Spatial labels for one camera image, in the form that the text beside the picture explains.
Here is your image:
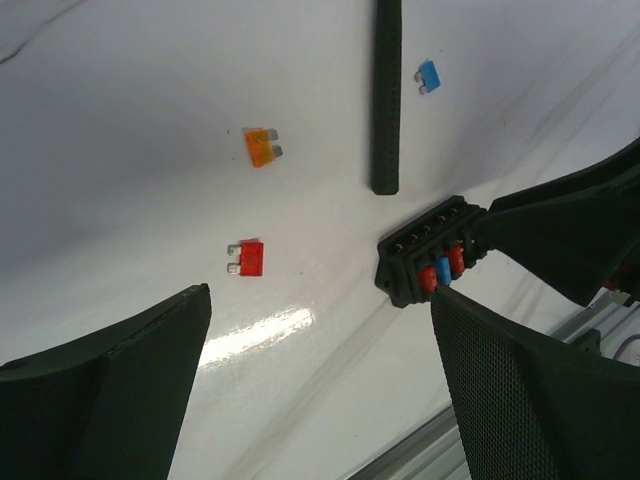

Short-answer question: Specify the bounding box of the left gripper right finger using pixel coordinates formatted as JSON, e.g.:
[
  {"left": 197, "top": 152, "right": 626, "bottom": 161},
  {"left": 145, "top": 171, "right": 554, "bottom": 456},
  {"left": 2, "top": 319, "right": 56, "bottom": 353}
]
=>
[{"left": 431, "top": 287, "right": 639, "bottom": 479}]

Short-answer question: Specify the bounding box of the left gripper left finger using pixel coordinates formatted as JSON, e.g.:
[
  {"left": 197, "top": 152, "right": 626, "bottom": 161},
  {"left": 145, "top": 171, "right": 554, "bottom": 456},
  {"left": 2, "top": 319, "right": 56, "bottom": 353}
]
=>
[{"left": 1, "top": 284, "right": 211, "bottom": 479}]

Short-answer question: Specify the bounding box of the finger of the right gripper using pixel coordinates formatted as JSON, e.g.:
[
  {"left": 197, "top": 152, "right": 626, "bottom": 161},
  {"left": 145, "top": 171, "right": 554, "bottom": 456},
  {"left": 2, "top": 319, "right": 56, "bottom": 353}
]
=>
[{"left": 475, "top": 144, "right": 639, "bottom": 305}]

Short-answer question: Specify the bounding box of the black fuse box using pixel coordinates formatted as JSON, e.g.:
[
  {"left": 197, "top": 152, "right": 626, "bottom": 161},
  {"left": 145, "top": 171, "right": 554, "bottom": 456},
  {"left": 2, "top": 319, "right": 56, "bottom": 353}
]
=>
[{"left": 374, "top": 195, "right": 488, "bottom": 309}]

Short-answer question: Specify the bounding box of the blue blade fuse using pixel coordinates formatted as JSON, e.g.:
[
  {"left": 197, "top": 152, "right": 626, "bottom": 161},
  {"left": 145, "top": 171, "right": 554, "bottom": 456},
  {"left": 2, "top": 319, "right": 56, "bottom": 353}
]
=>
[{"left": 414, "top": 60, "right": 441, "bottom": 95}]

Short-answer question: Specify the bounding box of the red blade fuse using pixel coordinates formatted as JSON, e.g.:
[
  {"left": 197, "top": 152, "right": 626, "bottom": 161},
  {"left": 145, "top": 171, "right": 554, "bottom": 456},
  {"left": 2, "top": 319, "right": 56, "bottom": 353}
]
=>
[{"left": 227, "top": 240, "right": 264, "bottom": 277}]

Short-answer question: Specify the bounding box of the orange blade fuse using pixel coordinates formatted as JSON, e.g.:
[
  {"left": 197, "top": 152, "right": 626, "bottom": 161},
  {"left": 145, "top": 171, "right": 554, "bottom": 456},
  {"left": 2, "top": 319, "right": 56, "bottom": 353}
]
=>
[{"left": 243, "top": 128, "right": 283, "bottom": 169}]

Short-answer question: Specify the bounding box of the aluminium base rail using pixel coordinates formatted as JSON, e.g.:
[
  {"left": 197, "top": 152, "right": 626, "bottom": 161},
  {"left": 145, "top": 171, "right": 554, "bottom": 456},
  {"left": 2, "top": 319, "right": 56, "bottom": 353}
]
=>
[{"left": 357, "top": 289, "right": 639, "bottom": 479}]

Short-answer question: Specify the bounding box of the black handled claw hammer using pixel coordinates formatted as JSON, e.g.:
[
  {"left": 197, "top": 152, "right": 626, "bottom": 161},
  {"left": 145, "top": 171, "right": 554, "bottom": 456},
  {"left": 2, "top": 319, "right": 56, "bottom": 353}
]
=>
[{"left": 370, "top": 0, "right": 402, "bottom": 196}]

